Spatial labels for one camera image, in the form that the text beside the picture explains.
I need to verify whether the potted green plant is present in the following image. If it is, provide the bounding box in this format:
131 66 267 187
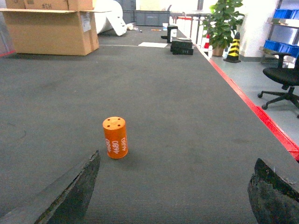
203 0 244 56

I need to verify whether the orange cylindrical cap 4680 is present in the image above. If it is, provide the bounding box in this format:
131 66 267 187
102 117 128 159

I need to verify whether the black office chair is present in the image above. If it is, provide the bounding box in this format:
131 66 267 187
257 52 299 110

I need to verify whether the white foam roll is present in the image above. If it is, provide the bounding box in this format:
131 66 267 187
94 0 127 36

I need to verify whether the steel flow rack shelf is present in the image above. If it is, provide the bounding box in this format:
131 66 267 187
259 0 299 67

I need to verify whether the white paper sheet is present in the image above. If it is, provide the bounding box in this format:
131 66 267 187
138 42 168 48

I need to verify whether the grey plastic crate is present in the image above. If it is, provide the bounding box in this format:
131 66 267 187
123 10 171 26

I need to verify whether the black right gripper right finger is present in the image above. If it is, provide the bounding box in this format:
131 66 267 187
247 158 299 224

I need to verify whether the upright black white box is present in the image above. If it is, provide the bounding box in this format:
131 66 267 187
167 24 178 43

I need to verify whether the yellow black traffic cone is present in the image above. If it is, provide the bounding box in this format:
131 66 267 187
223 32 241 63

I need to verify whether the black box stack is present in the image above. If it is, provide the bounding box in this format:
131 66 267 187
171 38 194 55

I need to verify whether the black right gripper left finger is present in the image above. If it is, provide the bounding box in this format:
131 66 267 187
0 151 101 224

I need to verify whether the red conveyor side rail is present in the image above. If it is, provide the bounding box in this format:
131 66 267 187
177 28 299 162

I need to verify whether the large cardboard box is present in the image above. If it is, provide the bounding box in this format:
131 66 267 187
0 0 106 56

